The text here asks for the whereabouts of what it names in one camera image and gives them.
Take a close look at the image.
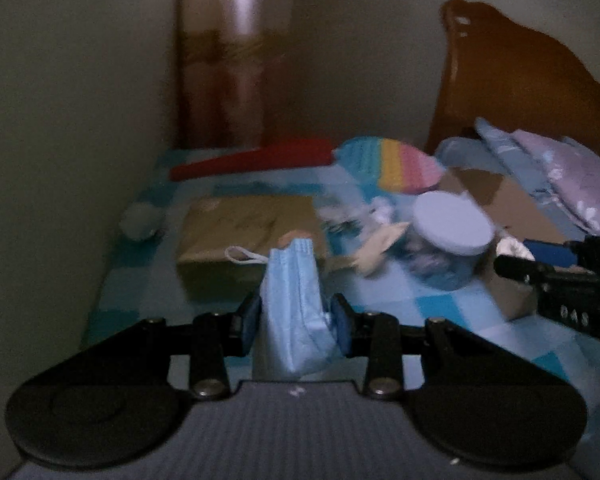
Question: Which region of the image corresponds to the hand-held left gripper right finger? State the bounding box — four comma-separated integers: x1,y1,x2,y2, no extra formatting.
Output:
330,294,531,402

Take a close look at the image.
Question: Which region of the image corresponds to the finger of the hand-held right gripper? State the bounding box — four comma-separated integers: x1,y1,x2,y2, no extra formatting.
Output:
522,240,588,269
494,253,581,287

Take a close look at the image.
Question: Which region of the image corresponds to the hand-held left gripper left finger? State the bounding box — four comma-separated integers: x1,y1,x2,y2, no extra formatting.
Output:
70,292,263,402

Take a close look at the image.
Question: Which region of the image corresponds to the silver wrapper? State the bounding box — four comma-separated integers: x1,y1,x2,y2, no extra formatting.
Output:
495,238,534,261

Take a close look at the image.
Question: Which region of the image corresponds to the blue face mask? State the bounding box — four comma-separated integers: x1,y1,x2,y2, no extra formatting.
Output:
225,237,339,377

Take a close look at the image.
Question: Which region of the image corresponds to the brown cardboard box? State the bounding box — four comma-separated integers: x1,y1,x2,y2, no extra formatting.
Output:
437,165,587,322

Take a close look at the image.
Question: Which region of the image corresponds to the clear jar with white lid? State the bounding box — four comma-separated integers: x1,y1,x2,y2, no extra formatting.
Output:
405,191,497,291

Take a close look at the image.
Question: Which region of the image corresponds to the pink floral pillow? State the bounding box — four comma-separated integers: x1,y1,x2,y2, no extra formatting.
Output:
510,129,600,239

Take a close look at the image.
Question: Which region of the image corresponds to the gold rectangular box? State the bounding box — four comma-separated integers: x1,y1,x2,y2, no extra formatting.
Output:
176,194,328,303

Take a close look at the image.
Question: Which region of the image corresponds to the white crumpled plastic wrap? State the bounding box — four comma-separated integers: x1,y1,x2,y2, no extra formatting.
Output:
317,195,407,236

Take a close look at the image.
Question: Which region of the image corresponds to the pale green plush ball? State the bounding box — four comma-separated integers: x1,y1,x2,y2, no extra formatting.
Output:
119,202,164,240

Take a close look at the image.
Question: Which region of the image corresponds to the rainbow bubble pop toy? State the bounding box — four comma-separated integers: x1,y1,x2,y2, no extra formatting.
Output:
336,137,449,196

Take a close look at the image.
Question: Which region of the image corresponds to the red wedge-shaped foam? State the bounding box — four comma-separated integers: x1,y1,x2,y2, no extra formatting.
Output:
169,137,337,182

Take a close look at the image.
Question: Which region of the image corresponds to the brown wooden headboard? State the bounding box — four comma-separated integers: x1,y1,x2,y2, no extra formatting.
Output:
425,0,600,157

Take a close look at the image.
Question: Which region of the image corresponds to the pink patterned curtain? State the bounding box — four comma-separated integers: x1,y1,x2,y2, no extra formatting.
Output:
172,0,299,151

